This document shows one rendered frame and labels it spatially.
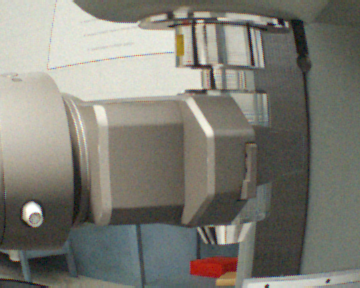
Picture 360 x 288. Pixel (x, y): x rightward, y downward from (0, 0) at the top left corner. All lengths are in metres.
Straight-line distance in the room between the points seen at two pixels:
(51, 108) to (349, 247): 0.52
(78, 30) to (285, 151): 5.33
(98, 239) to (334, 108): 4.93
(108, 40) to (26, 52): 0.87
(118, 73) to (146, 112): 5.13
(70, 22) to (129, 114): 5.45
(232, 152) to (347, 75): 0.44
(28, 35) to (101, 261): 1.86
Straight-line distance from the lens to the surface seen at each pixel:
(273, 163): 0.42
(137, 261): 4.58
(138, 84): 5.41
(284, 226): 0.83
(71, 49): 5.76
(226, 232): 0.43
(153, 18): 0.42
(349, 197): 0.81
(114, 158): 0.36
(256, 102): 0.42
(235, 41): 0.42
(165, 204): 0.37
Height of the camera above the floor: 1.27
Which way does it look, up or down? 3 degrees down
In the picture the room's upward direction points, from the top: 2 degrees counter-clockwise
